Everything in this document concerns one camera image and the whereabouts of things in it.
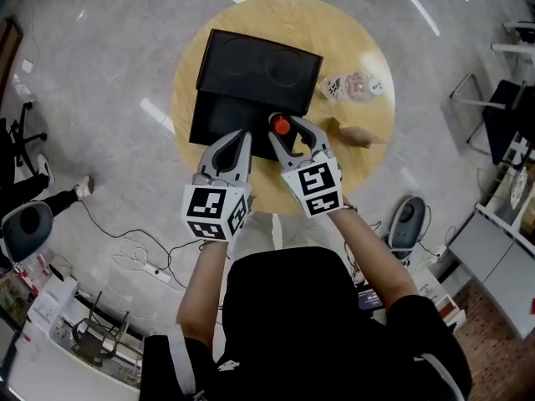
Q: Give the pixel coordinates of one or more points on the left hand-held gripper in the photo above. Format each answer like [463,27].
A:
[205,203]

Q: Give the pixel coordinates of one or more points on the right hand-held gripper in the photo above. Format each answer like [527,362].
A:
[317,182]

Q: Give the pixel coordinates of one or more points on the small red-capped bottle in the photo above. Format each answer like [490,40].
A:
[280,124]

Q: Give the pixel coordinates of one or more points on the black box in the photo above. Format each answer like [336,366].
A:
[251,69]

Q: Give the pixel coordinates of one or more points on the person's left forearm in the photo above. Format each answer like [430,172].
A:
[200,290]

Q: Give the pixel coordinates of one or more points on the person's right forearm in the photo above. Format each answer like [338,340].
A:
[376,261]

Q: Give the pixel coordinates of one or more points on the person's light trousers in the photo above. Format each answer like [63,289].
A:
[259,232]

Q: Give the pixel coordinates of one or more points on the clear plastic water bottle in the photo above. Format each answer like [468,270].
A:
[351,85]

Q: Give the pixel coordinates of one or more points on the round wooden table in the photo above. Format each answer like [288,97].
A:
[292,19]

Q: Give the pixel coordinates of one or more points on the grey seat-shaped device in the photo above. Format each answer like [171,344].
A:
[29,230]
[407,224]

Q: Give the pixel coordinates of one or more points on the white power strip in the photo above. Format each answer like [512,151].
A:
[156,273]

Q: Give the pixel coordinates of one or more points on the black phone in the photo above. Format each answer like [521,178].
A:
[370,299]

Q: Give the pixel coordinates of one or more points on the person's black shirt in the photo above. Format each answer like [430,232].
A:
[292,328]

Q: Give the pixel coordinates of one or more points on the black folding chair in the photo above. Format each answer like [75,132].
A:
[505,115]

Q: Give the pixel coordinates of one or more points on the grey cabinet desk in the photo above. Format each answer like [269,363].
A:
[489,249]

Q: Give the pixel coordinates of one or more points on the black office chair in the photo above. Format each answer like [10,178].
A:
[18,136]

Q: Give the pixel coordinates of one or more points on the black metal stool chair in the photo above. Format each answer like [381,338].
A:
[94,341]

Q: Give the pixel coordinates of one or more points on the group of red-labelled bottles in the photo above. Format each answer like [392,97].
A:
[31,272]

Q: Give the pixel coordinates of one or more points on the white metal-framed table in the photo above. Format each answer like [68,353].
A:
[514,48]

